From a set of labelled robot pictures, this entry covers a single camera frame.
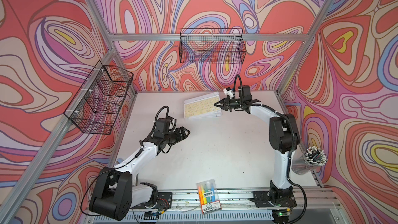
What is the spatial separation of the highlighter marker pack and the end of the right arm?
1.34 feet

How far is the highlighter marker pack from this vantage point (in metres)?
0.72

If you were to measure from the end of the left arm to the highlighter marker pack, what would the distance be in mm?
269

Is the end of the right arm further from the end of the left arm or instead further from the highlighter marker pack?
the highlighter marker pack

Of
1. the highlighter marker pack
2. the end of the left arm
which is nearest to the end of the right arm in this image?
the end of the left arm

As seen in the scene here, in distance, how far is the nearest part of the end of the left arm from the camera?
2.08 feet

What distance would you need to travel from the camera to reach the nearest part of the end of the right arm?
78cm
